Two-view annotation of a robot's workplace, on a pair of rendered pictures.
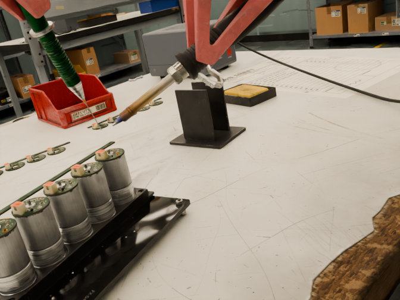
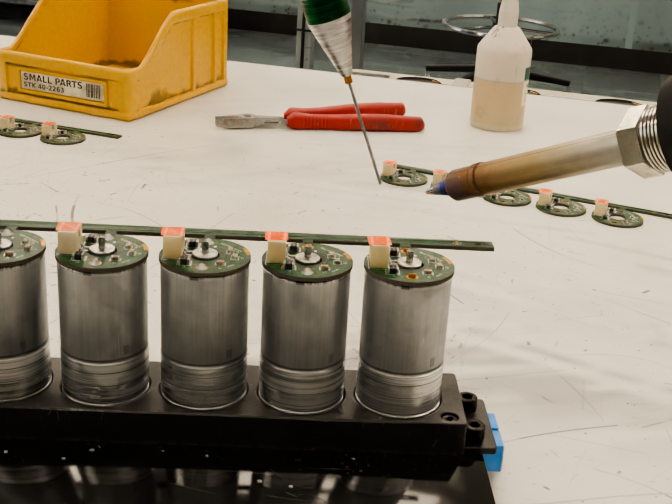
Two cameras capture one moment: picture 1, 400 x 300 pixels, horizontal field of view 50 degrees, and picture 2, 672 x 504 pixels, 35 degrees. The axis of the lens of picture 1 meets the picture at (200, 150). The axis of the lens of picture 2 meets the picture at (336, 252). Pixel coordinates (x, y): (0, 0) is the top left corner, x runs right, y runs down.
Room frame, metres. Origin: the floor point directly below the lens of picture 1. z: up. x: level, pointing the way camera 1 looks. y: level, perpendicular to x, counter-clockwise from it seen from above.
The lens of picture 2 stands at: (0.16, -0.14, 0.92)
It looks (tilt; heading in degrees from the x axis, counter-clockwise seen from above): 22 degrees down; 56
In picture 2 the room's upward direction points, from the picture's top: 3 degrees clockwise
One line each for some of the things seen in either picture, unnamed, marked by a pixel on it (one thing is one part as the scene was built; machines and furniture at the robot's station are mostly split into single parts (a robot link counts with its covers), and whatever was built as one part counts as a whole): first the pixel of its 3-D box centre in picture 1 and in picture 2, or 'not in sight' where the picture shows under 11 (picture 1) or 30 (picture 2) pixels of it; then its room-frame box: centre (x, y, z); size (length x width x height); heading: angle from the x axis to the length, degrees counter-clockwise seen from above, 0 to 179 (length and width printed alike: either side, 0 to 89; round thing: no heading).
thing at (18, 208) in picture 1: (19, 207); (73, 238); (0.26, 0.12, 0.82); 0.01 x 0.01 x 0.01; 58
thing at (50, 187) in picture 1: (51, 187); (176, 242); (0.28, 0.11, 0.82); 0.01 x 0.01 x 0.01; 58
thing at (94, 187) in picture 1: (94, 196); (303, 339); (0.31, 0.09, 0.79); 0.02 x 0.02 x 0.05
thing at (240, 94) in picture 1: (246, 94); not in sight; (0.63, -0.08, 0.76); 0.07 x 0.05 x 0.02; 34
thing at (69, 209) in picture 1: (70, 215); (204, 335); (0.29, 0.10, 0.79); 0.02 x 0.02 x 0.05
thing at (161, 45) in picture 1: (190, 49); not in sight; (0.91, -0.02, 0.80); 0.15 x 0.12 x 0.10; 48
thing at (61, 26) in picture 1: (63, 25); not in sight; (3.09, 0.75, 0.80); 0.15 x 0.12 x 0.10; 62
